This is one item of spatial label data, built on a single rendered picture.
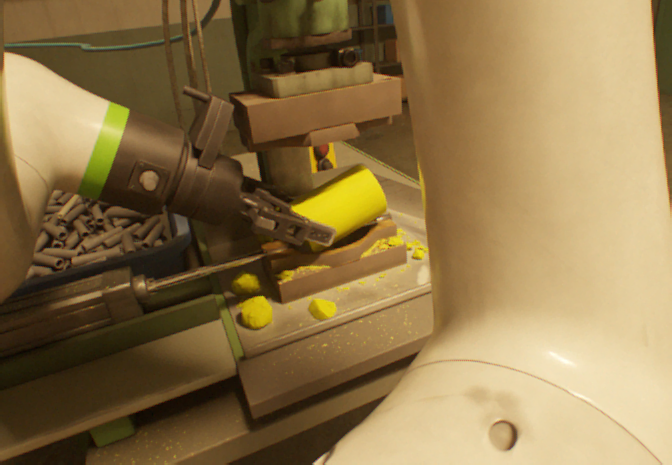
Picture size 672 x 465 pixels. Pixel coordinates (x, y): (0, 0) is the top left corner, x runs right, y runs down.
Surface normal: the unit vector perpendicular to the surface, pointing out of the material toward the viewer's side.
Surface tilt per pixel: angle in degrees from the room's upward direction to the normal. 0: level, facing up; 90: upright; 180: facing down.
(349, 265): 90
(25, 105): 62
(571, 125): 82
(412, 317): 0
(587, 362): 38
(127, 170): 87
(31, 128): 71
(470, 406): 6
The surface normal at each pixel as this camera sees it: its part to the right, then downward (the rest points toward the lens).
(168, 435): -0.10, -0.90
